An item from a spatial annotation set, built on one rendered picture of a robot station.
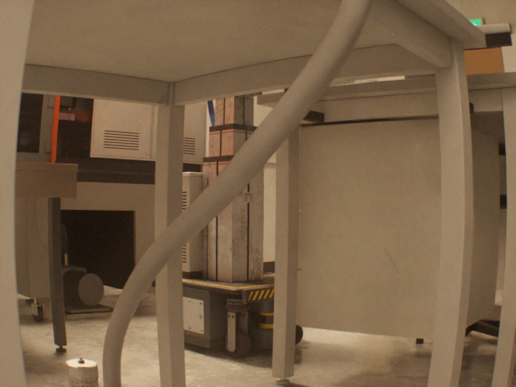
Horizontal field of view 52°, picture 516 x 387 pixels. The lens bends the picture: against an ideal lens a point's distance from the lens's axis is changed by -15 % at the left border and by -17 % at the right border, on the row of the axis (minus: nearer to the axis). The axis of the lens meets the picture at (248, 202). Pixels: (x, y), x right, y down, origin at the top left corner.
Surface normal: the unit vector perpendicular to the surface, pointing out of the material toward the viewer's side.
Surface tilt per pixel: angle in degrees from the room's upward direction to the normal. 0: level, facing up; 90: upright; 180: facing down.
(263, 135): 105
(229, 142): 90
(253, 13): 180
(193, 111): 90
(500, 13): 90
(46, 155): 90
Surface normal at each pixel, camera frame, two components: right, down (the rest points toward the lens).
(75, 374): -0.35, -0.02
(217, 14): -0.01, 1.00
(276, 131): -0.15, 0.58
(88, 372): 0.42, -0.01
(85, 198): 0.73, 0.00
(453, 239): -0.68, -0.02
